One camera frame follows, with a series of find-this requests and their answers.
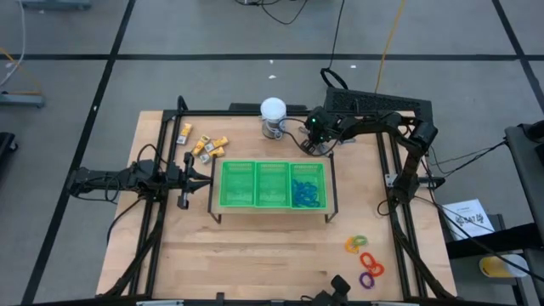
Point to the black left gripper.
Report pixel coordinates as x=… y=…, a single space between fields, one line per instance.
x=187 y=180

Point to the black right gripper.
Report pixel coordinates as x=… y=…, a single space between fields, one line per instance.
x=319 y=127

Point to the wooden shelf riser black legs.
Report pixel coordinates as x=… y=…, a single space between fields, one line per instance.
x=214 y=187

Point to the green slotted plastic basket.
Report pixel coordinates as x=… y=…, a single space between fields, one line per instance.
x=308 y=169
x=273 y=183
x=236 y=183

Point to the blue rubber band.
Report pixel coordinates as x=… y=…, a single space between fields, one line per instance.
x=314 y=193
x=296 y=200
x=346 y=142
x=308 y=205

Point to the teal rubber band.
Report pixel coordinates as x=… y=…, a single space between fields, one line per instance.
x=299 y=187

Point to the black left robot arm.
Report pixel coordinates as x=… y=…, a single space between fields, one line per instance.
x=106 y=178

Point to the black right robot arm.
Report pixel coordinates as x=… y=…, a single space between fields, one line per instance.
x=382 y=123

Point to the yellow wrapped candies pile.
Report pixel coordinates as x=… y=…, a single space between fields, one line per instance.
x=200 y=145
x=214 y=154

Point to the yellow staple box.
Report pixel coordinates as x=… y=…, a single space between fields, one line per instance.
x=184 y=134
x=219 y=143

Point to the white-lidded jar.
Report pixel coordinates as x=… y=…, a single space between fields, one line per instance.
x=273 y=108

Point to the black flat device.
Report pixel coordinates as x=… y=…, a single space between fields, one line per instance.
x=244 y=107

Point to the black perforated computer case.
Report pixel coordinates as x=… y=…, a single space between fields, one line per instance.
x=374 y=100

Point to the silver metal strip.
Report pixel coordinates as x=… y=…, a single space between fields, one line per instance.
x=159 y=303
x=395 y=304

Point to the white printed paper sheet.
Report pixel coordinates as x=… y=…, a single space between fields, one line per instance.
x=467 y=219

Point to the grey metal bar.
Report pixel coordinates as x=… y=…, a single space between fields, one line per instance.
x=21 y=100
x=55 y=5

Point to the black equipment piece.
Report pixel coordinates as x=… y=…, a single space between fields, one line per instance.
x=6 y=146

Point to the black shelf beam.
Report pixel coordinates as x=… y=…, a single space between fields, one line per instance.
x=489 y=242

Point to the black cart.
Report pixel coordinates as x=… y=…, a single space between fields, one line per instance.
x=525 y=178

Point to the yellow and white container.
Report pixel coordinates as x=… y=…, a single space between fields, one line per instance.
x=493 y=268

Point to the black metal table frame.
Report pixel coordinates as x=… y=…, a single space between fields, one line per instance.
x=212 y=113

